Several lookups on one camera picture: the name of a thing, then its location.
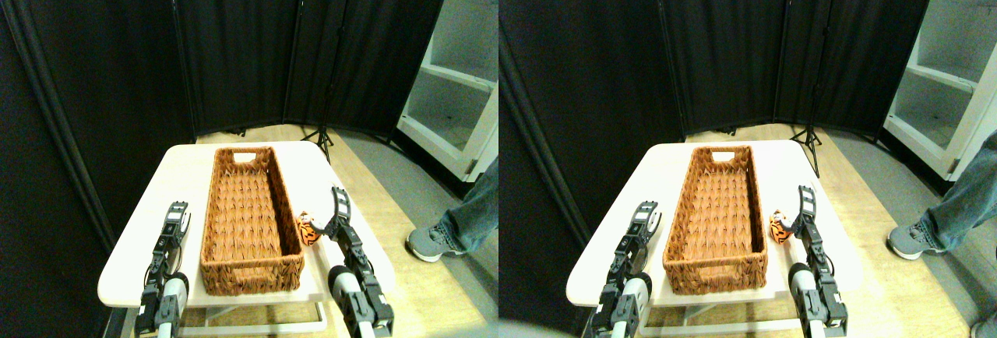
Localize orange black striped toy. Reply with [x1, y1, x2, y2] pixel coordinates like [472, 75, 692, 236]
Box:
[770, 209, 794, 245]
[299, 211, 322, 246]

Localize low white table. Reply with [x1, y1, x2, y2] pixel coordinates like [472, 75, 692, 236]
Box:
[97, 141, 396, 336]
[565, 141, 865, 336]

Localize black curtain stand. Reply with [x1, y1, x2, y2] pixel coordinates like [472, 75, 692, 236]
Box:
[789, 25, 830, 178]
[301, 25, 346, 164]

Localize brown wicker basket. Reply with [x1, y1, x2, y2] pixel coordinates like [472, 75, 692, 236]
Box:
[662, 145, 769, 296]
[199, 146, 306, 298]

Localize person's legs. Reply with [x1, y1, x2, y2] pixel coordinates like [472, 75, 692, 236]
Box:
[406, 159, 499, 263]
[887, 132, 997, 261]

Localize white shelf unit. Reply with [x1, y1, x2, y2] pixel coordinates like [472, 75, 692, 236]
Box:
[883, 0, 997, 181]
[396, 0, 499, 183]

